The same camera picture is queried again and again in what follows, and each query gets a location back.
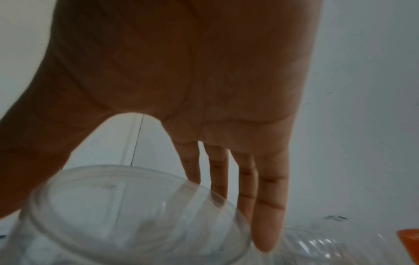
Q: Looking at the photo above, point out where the person's right hand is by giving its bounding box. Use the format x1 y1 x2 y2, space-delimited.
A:
0 0 324 254

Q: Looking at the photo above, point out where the group of transparent plastic jars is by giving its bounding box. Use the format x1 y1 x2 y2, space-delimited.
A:
255 220 405 265

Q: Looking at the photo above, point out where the large orange lid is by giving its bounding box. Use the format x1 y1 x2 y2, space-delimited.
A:
396 228 419 263

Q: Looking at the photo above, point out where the large transparent jar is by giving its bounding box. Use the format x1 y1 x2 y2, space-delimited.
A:
10 165 254 265

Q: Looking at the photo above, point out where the white panelled door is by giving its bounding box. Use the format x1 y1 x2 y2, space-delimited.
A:
70 112 184 179

